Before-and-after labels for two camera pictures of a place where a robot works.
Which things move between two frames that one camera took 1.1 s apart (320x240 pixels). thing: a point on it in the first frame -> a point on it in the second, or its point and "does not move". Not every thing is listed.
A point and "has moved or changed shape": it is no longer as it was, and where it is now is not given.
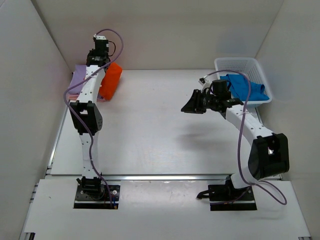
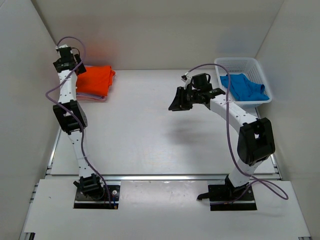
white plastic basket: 249,67 does not move
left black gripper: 94,53 -> 82,69
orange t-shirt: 110,81 has moved or changed shape
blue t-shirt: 239,86 does not move
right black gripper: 193,106 -> 179,103
